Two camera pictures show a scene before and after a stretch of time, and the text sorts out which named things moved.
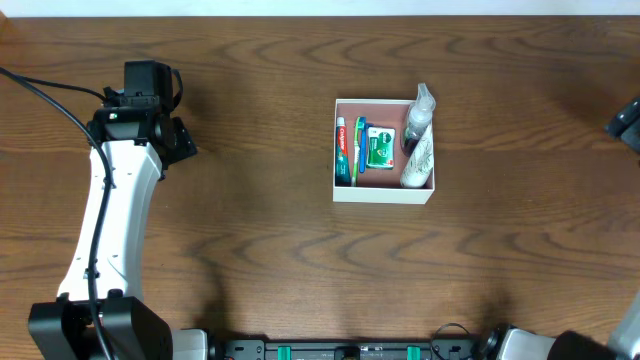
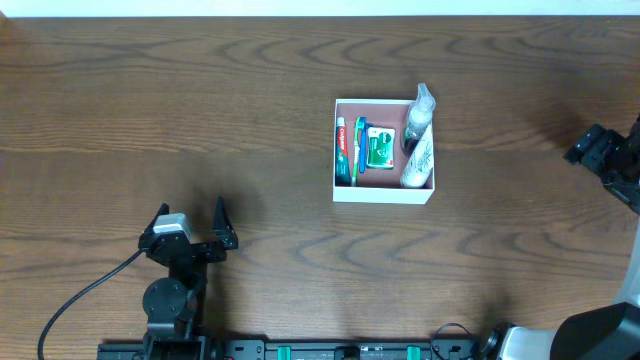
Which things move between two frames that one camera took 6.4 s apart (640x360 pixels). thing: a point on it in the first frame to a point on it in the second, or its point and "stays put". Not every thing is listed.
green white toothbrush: [356, 143] stays put
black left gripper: [183, 141] to [198, 248]
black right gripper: [625, 122] to [601, 154]
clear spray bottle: [420, 117] stays put
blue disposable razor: [362, 124] stays put
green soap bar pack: [381, 145] stays put
